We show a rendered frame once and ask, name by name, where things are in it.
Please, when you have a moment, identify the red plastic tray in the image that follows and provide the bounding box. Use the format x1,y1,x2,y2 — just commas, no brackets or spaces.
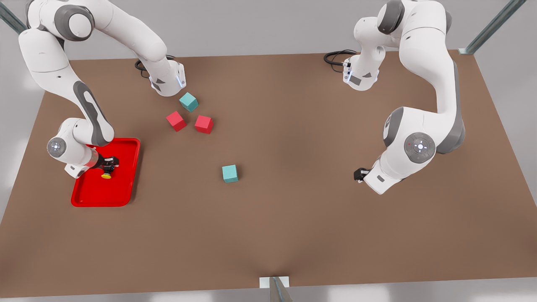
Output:
70,138,141,208

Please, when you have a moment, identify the red cube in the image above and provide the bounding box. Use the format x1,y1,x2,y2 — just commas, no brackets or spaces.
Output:
194,115,214,135
166,111,187,132

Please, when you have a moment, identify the black cable loop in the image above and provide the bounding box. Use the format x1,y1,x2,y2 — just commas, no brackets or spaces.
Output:
135,55,177,79
323,49,359,73

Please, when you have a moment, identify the silver frame post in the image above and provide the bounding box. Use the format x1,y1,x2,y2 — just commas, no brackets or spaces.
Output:
259,276,294,302
458,0,527,55
0,3,26,35

